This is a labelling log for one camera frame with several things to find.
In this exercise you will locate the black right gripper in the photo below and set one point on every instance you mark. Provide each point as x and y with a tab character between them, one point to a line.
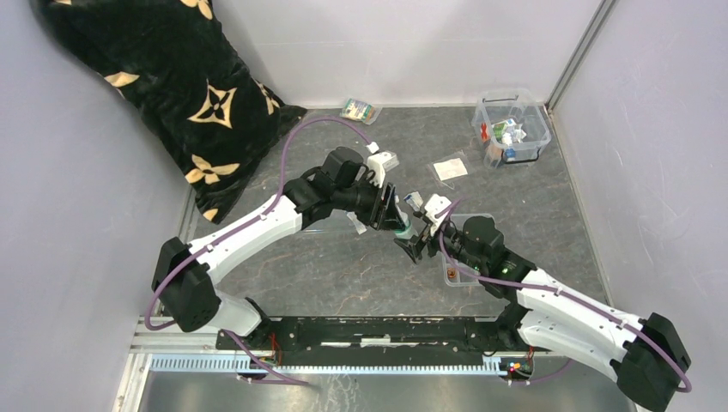
415	245

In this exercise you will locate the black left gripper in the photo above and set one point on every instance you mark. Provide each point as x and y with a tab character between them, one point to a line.
383	215

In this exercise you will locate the white bottle green label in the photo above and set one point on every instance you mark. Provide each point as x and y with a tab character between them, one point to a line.
407	231

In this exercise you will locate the clear box lid black handle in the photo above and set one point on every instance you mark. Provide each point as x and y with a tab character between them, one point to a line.
337	222

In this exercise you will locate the clear compartment organizer tray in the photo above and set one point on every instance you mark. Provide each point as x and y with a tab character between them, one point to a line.
464	280

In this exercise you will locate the gauze pad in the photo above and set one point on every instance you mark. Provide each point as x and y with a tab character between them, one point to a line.
451	170

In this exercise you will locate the colourful bandage packet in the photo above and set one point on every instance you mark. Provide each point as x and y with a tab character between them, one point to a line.
360	111

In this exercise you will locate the brown medicine bottle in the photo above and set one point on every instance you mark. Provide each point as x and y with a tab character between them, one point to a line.
493	155

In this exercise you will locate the clear plastic storage box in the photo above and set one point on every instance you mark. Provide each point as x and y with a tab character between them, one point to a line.
518	103

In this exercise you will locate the blue white bandage roll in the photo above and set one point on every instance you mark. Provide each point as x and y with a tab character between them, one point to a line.
510	155

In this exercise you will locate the teal item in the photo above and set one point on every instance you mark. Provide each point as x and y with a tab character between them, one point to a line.
509	132

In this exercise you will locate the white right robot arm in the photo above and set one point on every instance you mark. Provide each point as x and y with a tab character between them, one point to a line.
644	357

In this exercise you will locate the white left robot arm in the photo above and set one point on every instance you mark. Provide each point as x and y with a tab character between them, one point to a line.
187	275

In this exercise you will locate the white blue wipe sachet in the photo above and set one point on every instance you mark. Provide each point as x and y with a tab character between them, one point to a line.
360	227

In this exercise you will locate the black floral plush blanket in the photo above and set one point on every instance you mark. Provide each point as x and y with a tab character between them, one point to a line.
172	61

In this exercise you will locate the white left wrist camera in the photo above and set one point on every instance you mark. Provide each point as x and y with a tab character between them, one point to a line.
380	164

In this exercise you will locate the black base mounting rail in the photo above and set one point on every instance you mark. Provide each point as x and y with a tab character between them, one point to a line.
379	341

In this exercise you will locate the white slotted cable duct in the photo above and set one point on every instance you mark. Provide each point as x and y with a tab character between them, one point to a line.
243	365

